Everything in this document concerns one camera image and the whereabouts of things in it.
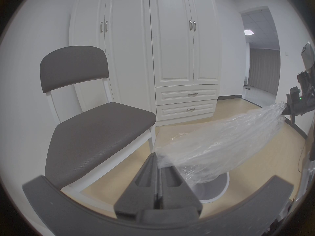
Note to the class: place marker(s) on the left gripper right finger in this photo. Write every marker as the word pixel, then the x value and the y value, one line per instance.
pixel 179 195

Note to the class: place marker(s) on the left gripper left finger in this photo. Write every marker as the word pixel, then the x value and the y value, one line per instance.
pixel 137 193

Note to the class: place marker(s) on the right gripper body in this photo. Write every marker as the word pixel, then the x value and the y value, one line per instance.
pixel 302 108

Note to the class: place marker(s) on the clear plastic bag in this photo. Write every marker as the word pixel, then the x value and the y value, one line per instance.
pixel 221 136

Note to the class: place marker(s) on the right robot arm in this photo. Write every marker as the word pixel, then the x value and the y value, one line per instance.
pixel 306 79

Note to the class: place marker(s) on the white trash bin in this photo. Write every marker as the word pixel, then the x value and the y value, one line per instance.
pixel 221 188

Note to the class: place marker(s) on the grey curtain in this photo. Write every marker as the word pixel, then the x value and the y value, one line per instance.
pixel 265 70

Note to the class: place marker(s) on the white chair grey seat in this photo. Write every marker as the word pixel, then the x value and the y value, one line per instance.
pixel 98 131

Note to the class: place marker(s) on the white wardrobe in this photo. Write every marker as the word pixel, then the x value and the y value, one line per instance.
pixel 172 45

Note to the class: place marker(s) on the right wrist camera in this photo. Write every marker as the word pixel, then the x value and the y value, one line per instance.
pixel 294 93

